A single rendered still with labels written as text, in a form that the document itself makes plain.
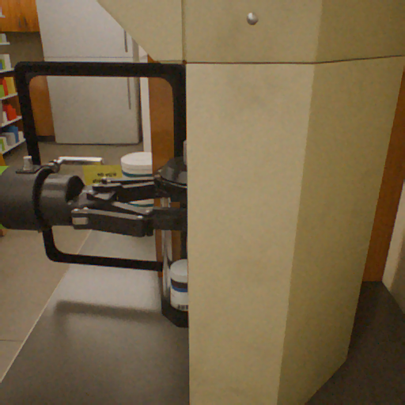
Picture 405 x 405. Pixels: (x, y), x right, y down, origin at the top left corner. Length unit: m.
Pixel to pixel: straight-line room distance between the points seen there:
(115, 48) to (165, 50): 5.02
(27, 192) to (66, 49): 5.01
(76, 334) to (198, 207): 0.44
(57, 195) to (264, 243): 0.29
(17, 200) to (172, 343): 0.35
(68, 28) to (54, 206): 5.01
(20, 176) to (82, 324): 0.32
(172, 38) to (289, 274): 0.26
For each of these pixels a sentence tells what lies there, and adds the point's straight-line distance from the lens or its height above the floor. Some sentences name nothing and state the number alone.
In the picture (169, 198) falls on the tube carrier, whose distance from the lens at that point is 0.51.
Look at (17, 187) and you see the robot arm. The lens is 0.58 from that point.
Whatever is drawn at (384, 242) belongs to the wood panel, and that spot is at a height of 1.03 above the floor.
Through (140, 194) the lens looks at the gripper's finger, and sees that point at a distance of 0.60.
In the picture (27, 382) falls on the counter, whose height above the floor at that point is 0.94.
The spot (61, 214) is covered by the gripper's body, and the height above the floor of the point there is 1.21.
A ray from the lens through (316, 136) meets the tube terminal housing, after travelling 0.39.
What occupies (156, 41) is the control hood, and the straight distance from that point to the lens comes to 0.36.
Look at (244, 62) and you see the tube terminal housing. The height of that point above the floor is 1.41.
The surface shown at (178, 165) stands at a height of 1.27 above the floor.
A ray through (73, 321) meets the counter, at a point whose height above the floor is 0.94.
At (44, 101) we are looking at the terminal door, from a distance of 0.76.
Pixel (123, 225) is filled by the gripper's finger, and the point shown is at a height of 1.22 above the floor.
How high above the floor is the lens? 1.44
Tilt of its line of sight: 23 degrees down
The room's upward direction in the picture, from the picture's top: straight up
